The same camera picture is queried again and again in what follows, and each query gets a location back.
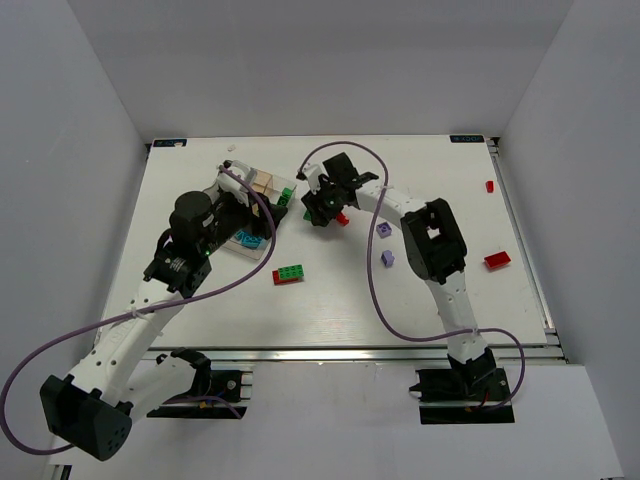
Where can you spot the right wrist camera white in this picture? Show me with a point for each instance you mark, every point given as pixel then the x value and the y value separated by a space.
pixel 315 178

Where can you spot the red lego under green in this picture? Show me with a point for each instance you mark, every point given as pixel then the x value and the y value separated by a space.
pixel 277 281

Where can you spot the left blue corner label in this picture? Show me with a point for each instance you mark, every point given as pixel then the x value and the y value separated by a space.
pixel 169 143

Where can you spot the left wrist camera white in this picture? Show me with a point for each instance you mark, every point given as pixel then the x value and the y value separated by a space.
pixel 236 177

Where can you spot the clear plastic container lower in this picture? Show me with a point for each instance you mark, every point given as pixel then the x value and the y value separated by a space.
pixel 234 246

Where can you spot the red 2x4 lego brick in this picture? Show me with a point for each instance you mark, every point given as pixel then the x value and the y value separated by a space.
pixel 497 260

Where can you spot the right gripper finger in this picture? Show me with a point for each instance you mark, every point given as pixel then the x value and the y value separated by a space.
pixel 345 207
pixel 316 209

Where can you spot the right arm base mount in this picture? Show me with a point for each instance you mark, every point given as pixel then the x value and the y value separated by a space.
pixel 444 399

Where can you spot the right blue corner label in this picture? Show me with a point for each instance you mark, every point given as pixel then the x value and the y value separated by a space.
pixel 466 138

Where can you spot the purple lego brick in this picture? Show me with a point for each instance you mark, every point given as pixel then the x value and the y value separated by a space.
pixel 387 258
pixel 383 230

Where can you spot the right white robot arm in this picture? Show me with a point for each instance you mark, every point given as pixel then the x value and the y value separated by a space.
pixel 434 246

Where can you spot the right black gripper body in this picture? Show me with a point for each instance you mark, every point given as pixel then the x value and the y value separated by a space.
pixel 320 211

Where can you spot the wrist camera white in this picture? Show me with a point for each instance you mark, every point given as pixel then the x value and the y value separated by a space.
pixel 315 178
pixel 236 177

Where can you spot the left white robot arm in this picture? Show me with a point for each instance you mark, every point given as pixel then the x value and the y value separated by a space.
pixel 96 404

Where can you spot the blue corner label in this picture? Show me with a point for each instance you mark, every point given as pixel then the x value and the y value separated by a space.
pixel 466 138
pixel 169 143

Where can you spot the amber plastic container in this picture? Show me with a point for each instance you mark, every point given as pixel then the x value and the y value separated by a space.
pixel 263 183

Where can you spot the green 2x4 lego on red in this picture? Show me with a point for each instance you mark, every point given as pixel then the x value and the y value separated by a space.
pixel 291 272

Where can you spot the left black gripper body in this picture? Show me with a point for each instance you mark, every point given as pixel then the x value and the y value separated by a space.
pixel 263 213

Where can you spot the cyan 2x4 lego brick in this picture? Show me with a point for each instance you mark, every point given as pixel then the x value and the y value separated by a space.
pixel 249 241

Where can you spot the clear plastic container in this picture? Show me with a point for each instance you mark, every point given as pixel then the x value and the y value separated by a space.
pixel 234 246
pixel 279 183

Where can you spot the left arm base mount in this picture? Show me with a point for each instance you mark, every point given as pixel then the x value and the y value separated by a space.
pixel 215 393

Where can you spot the green sloped lego brick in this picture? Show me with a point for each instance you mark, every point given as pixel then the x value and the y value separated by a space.
pixel 285 197

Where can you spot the clear plastic container upper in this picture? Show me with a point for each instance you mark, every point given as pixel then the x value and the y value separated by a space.
pixel 279 183

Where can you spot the red round lego piece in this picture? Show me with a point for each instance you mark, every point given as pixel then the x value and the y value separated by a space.
pixel 342 219

